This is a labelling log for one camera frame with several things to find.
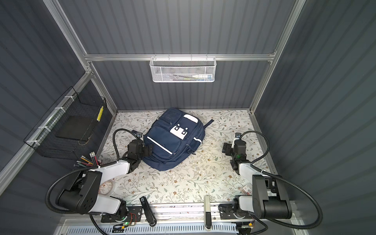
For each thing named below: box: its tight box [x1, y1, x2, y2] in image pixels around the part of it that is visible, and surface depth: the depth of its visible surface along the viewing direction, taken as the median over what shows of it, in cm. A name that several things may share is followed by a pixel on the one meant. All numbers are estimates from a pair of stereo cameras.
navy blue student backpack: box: [141, 108, 214, 171], surface depth 94 cm
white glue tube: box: [191, 74, 213, 80], surface depth 91 cm
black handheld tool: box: [139, 195, 158, 227], surface depth 74 cm
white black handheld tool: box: [204, 195, 212, 231], surface depth 74 cm
